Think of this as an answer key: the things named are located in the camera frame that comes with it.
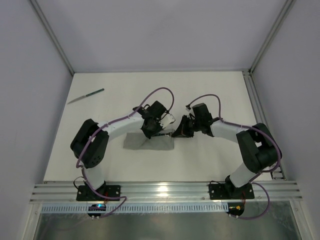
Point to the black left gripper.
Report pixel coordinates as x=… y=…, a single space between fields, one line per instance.
x=155 y=131

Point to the controller board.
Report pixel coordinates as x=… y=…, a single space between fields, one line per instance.
x=96 y=211
x=235 y=209

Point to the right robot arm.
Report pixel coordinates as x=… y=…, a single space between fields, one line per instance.
x=256 y=144

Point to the knife with green handle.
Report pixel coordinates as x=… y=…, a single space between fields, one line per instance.
x=86 y=96

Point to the grey cloth napkin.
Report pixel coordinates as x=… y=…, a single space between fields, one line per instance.
x=137 y=141

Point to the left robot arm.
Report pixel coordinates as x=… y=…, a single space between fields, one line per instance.
x=90 y=143

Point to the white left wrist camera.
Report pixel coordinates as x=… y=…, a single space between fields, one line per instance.
x=167 y=120

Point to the corner frame post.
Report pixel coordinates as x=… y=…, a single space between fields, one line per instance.
x=51 y=34
x=275 y=28

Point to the right corner frame post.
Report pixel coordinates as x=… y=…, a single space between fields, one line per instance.
x=275 y=28

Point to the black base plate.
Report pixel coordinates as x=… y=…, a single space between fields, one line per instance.
x=106 y=193
x=227 y=191

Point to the left controller board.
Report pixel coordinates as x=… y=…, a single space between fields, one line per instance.
x=96 y=211

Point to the right controller board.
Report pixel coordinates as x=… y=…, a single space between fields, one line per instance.
x=235 y=209

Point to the slotted grey cable duct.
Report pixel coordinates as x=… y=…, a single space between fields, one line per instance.
x=138 y=208

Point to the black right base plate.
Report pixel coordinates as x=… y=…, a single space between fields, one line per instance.
x=227 y=191

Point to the aluminium right side rail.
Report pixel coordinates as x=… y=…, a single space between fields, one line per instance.
x=276 y=171

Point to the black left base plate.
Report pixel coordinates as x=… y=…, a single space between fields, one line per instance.
x=106 y=193

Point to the fork with green handle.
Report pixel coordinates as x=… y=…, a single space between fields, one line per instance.
x=168 y=134

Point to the left corner frame post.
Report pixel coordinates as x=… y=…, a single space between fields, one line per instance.
x=51 y=34

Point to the aluminium front rail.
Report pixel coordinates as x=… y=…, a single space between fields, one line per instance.
x=164 y=192

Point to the aluminium rail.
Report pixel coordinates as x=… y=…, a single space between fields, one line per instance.
x=164 y=192
x=276 y=171

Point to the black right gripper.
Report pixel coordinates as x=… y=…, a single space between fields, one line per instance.
x=188 y=124

